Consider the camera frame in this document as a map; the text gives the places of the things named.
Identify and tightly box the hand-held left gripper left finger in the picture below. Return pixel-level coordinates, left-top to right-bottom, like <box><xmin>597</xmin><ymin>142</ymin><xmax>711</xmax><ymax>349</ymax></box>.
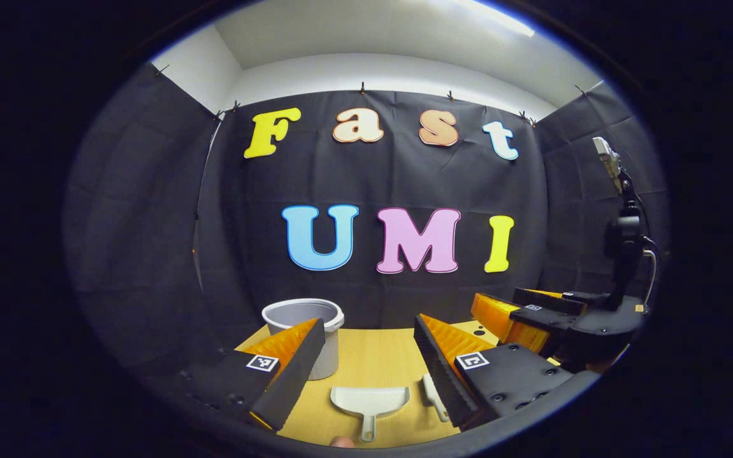
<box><xmin>163</xmin><ymin>317</ymin><xmax>328</xmax><ymax>432</ymax></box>

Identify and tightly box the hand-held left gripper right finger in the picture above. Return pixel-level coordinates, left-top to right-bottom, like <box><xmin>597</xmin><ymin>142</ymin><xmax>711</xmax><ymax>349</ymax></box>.
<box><xmin>413</xmin><ymin>314</ymin><xmax>601</xmax><ymax>431</ymax></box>

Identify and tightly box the small white broom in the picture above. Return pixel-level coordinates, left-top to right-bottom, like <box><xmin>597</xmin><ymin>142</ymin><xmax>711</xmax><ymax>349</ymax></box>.
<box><xmin>421</xmin><ymin>373</ymin><xmax>450</xmax><ymax>423</ymax></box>

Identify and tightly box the grey ribbed garbage bin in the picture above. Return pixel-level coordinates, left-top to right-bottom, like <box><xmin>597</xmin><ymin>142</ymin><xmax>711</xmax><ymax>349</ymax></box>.
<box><xmin>262</xmin><ymin>298</ymin><xmax>346</xmax><ymax>381</ymax></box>

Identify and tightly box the white plastic dustpan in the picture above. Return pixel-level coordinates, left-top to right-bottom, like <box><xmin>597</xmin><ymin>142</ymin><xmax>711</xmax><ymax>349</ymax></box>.
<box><xmin>330</xmin><ymin>385</ymin><xmax>411</xmax><ymax>443</ymax></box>

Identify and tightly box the yellow wooden desktop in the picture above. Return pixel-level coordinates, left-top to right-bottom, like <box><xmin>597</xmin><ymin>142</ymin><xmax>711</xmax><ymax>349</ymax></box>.
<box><xmin>234</xmin><ymin>320</ymin><xmax>561</xmax><ymax>449</ymax></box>

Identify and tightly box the black backdrop cloth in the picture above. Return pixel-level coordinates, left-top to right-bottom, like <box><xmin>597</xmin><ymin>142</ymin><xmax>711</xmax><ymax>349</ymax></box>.
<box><xmin>64</xmin><ymin>60</ymin><xmax>669</xmax><ymax>382</ymax></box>

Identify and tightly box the row of black cloth clips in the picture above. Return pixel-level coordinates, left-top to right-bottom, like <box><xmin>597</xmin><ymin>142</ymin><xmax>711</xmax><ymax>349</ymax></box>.
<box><xmin>157</xmin><ymin>64</ymin><xmax>587</xmax><ymax>125</ymax></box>

